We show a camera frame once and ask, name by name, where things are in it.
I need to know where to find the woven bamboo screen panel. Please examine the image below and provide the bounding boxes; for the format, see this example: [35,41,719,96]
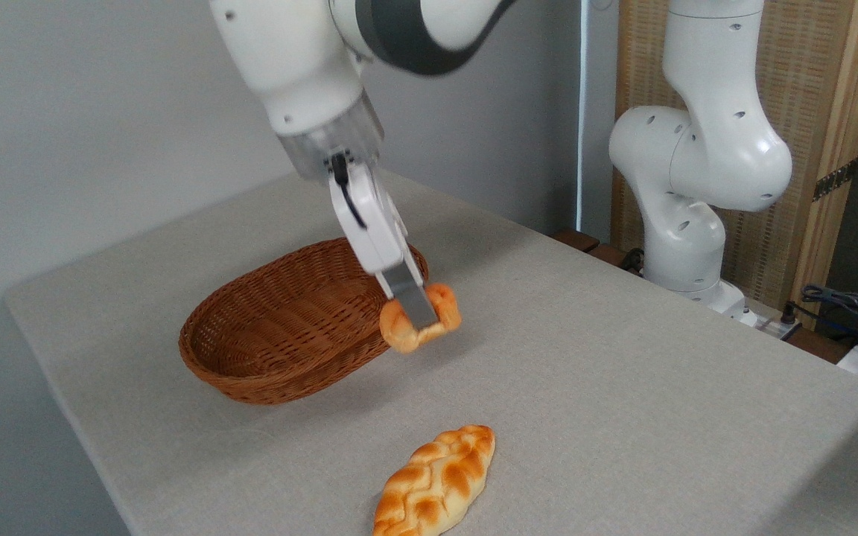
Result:
[611,0,858,328]

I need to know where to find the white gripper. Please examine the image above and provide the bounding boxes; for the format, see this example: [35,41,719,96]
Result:
[327,159,442,331]

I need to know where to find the bundle of dark cables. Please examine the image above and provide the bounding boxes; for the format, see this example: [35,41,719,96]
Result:
[781,284,858,345]

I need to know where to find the round knotted bread roll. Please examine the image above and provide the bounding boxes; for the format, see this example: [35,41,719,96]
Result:
[378,282,464,355]

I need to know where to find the black metal hinge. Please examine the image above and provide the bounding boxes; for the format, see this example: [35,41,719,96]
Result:
[813,159,858,202]

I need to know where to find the brown wicker basket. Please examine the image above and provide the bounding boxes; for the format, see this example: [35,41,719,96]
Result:
[179,237,430,406]

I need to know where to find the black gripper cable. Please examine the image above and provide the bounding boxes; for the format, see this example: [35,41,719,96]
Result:
[330,152,368,231]

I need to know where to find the long braided bread loaf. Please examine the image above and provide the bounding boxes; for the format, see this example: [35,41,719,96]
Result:
[372,424,497,536]

